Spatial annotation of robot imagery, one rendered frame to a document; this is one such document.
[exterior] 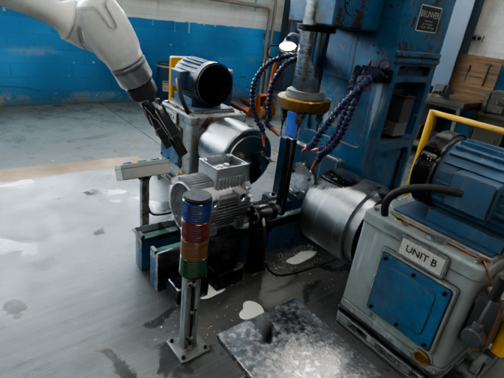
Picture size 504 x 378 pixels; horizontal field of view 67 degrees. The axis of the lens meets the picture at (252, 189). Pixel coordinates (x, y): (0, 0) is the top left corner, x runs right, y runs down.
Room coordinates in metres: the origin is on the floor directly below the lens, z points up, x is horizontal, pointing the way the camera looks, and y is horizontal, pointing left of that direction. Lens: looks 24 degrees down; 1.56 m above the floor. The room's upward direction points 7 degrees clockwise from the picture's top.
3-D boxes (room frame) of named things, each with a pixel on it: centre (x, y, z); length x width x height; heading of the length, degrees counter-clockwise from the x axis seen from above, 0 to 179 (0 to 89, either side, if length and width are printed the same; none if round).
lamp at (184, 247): (0.69, 0.11, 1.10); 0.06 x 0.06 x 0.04
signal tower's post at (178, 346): (0.69, 0.11, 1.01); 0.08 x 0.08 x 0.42; 41
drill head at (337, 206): (1.02, -0.32, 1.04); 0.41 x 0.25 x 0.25; 41
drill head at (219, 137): (1.54, 0.12, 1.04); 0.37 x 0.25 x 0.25; 41
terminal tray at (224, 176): (1.10, 0.10, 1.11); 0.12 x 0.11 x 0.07; 132
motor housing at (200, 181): (1.07, 0.13, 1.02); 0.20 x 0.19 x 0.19; 132
